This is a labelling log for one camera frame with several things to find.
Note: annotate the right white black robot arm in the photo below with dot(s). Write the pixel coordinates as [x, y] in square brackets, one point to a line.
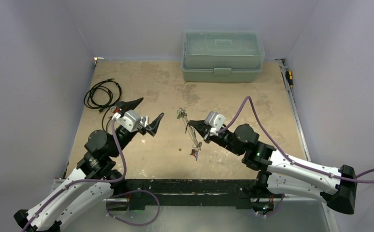
[278, 174]

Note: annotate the red handled adjustable wrench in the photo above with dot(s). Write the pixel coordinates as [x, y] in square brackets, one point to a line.
[115, 109]

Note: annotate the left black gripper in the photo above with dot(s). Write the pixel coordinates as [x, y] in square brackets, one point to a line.
[151, 128]

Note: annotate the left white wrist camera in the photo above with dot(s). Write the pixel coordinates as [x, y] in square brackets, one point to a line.
[130, 117]

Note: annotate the keyring with keys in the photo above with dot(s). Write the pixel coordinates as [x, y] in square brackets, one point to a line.
[196, 147]

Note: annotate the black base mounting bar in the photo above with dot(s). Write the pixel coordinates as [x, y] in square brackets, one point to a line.
[136, 194]

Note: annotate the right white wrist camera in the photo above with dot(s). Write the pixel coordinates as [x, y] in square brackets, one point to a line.
[215, 121]

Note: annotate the yellow black screwdriver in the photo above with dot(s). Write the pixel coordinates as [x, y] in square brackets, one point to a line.
[289, 78]

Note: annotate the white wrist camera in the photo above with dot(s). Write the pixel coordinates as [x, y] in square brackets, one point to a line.
[215, 121]
[130, 117]

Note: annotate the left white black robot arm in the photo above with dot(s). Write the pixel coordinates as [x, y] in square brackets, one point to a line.
[99, 175]

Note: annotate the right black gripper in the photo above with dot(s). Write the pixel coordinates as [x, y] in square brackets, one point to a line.
[207, 133]

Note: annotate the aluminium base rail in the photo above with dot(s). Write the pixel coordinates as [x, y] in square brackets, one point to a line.
[57, 183]

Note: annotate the green plastic toolbox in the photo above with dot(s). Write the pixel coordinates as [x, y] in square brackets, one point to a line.
[222, 56]

